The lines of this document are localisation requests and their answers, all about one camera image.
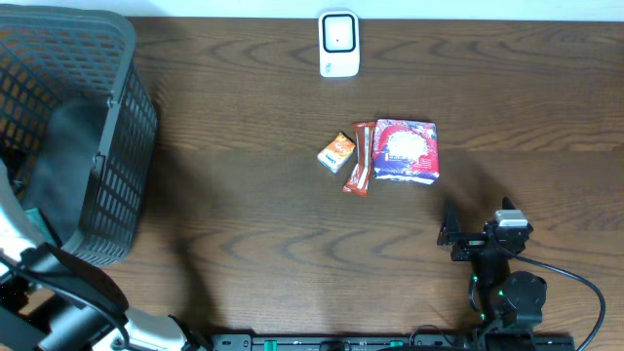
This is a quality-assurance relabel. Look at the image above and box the pink purple floral pad pack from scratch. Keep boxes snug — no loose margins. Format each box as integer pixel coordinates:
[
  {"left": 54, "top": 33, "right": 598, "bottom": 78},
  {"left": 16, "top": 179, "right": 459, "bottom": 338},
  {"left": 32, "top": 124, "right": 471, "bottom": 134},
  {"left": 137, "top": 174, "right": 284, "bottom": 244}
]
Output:
[{"left": 372, "top": 119, "right": 440, "bottom": 185}]

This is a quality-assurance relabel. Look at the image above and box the orange snack bar wrapper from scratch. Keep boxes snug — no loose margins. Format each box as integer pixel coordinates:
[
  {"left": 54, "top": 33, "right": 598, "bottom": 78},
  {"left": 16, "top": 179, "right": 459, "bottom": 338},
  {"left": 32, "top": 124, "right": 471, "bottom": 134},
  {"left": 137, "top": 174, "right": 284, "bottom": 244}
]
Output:
[{"left": 343, "top": 121, "right": 376, "bottom": 197}]

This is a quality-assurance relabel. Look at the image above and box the small orange tissue pack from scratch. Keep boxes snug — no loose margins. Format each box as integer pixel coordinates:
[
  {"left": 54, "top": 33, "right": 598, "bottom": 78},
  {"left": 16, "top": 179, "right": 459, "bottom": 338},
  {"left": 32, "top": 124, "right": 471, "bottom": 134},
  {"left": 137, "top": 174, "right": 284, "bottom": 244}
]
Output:
[{"left": 317, "top": 133, "right": 356, "bottom": 174}]

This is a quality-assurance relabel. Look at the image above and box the teal snack packet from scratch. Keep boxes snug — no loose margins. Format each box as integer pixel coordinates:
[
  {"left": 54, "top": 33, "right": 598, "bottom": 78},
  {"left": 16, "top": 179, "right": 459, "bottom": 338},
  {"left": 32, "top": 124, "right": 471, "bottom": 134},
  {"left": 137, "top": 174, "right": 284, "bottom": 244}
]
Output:
[{"left": 25, "top": 208, "right": 56, "bottom": 245}]

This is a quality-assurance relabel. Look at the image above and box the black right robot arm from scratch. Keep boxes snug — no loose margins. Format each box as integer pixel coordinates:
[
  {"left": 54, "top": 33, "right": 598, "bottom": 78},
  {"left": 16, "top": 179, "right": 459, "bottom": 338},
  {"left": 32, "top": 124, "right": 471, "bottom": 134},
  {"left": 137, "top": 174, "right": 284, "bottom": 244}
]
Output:
[{"left": 437, "top": 198, "right": 547, "bottom": 350}]

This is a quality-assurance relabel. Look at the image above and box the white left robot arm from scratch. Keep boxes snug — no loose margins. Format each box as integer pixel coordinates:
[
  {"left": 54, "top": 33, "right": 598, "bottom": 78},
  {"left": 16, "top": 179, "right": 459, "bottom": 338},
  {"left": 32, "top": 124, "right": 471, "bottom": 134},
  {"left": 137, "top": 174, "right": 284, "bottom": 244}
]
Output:
[{"left": 1, "top": 166, "right": 214, "bottom": 350}]

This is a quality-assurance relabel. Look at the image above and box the white barcode scanner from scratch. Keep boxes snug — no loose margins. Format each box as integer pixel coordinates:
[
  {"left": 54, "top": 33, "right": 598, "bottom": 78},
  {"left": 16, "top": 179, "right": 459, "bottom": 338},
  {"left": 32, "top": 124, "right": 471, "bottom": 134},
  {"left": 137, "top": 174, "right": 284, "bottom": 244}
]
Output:
[{"left": 318, "top": 11, "right": 361, "bottom": 78}]

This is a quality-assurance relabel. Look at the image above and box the grey plastic shopping basket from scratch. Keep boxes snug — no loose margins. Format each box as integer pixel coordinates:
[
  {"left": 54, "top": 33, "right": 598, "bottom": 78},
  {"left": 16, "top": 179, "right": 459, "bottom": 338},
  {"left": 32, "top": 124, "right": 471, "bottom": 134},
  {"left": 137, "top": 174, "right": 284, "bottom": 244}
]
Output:
[{"left": 1, "top": 4, "right": 158, "bottom": 266}]

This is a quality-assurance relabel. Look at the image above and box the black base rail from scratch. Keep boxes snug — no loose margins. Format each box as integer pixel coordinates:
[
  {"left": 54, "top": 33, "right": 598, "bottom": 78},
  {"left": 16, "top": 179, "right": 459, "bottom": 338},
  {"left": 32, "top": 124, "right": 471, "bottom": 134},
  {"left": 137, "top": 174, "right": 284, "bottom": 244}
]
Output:
[{"left": 210, "top": 331, "right": 574, "bottom": 351}]

